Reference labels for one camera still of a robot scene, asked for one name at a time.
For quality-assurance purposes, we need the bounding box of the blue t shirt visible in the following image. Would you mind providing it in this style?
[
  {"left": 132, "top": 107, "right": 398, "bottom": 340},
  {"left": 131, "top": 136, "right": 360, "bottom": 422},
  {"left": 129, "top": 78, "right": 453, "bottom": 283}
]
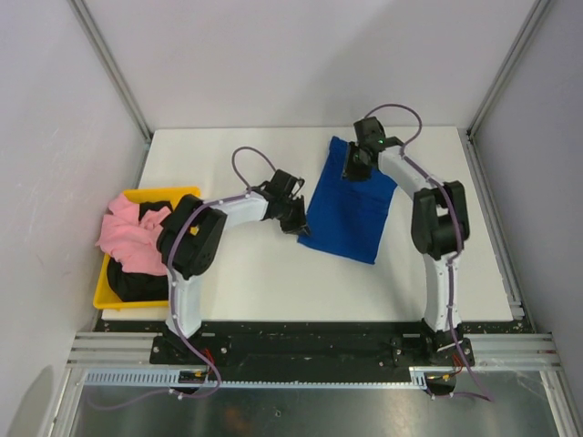
[{"left": 298, "top": 137, "right": 397, "bottom": 265}]

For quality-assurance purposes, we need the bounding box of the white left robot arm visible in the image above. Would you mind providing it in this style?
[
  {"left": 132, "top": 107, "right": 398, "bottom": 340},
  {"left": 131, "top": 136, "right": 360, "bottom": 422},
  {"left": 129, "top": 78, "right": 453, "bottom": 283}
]
[{"left": 157, "top": 169, "right": 310, "bottom": 364}]

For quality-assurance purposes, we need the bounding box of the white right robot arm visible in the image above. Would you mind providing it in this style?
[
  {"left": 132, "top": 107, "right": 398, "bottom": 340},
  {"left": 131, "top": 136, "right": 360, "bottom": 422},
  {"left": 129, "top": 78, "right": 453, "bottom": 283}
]
[{"left": 343, "top": 117, "right": 470, "bottom": 365}]

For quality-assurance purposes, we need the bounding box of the pink t shirt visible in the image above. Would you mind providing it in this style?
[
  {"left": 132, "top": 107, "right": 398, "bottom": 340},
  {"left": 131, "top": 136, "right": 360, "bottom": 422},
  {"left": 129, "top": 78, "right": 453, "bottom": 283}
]
[{"left": 96, "top": 194, "right": 173, "bottom": 276}]

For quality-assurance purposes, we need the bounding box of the black t shirt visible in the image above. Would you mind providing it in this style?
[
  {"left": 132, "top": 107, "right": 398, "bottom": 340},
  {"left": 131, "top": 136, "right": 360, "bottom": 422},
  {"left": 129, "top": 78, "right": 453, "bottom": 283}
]
[{"left": 107, "top": 199, "right": 177, "bottom": 304}]

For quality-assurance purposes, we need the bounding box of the yellow plastic bin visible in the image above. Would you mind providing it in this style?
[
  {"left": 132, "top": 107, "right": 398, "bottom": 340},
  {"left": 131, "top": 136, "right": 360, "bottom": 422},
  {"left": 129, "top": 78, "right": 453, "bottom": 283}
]
[{"left": 93, "top": 186, "right": 200, "bottom": 310}]

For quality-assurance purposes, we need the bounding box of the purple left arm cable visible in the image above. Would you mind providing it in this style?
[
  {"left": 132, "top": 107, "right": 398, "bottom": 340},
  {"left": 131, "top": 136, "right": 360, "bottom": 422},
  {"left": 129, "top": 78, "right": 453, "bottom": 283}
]
[{"left": 86, "top": 146, "right": 277, "bottom": 411}]

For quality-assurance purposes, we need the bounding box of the grey slotted cable duct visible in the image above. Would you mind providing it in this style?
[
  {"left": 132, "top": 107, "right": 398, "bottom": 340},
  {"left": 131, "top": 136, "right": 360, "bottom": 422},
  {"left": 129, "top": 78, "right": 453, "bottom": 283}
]
[{"left": 81, "top": 367, "right": 429, "bottom": 392}]

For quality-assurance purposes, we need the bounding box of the left aluminium frame post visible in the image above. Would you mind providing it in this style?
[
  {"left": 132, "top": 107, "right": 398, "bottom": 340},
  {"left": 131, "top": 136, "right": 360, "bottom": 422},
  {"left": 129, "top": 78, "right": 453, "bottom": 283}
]
[{"left": 67, "top": 0, "right": 153, "bottom": 143}]

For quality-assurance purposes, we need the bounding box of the aluminium frame post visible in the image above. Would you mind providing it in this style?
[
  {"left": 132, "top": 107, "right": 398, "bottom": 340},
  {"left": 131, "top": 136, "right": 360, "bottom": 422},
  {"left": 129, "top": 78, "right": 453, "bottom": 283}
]
[
  {"left": 67, "top": 0, "right": 153, "bottom": 143},
  {"left": 466, "top": 0, "right": 555, "bottom": 139}
]

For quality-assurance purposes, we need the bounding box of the right aluminium frame post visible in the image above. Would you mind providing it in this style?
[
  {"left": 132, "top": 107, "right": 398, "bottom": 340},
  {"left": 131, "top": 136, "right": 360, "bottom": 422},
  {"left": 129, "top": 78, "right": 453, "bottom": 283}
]
[{"left": 466, "top": 0, "right": 555, "bottom": 139}]

